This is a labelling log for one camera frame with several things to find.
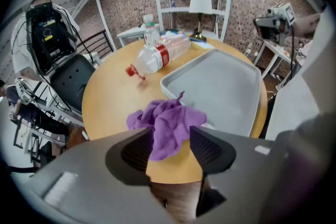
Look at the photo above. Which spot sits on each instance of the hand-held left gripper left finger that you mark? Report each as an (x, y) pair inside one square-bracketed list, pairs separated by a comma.
[(86, 178)]

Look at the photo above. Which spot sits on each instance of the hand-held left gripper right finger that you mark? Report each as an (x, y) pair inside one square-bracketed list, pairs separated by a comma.
[(236, 178)]

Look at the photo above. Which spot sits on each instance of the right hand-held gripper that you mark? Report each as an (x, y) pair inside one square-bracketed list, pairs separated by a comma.
[(282, 14)]

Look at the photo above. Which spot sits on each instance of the purple cloth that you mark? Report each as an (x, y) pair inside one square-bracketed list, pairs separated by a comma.
[(170, 123)]

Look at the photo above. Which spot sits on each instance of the grey plastic tray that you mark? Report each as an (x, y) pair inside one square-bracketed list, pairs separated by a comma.
[(215, 86)]

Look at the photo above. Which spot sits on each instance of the person's right forearm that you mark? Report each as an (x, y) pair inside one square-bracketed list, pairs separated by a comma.
[(307, 25)]

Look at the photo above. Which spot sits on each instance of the white side table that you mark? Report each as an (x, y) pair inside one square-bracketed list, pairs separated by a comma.
[(275, 49)]

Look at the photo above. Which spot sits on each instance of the person's black trousers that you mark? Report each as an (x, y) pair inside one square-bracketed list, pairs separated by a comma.
[(267, 118)]

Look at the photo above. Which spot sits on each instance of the white paper sheet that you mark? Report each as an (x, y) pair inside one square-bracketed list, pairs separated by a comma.
[(204, 45)]

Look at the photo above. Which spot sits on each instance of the table lamp white shade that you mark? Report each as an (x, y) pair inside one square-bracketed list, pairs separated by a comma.
[(200, 0)]

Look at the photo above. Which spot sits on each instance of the person's white shirt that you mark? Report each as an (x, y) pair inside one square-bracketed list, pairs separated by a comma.
[(294, 102)]

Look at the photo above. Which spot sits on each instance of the black shell chair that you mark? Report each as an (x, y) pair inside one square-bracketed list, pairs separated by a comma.
[(71, 78)]

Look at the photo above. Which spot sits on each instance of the blue shelf bottle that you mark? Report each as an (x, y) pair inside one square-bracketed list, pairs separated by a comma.
[(173, 2)]

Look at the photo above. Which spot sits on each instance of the small clear bottle green label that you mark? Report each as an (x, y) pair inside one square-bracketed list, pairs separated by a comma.
[(151, 34)]

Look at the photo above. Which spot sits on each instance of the large clear bottle red label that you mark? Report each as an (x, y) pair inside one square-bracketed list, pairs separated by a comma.
[(157, 57)]

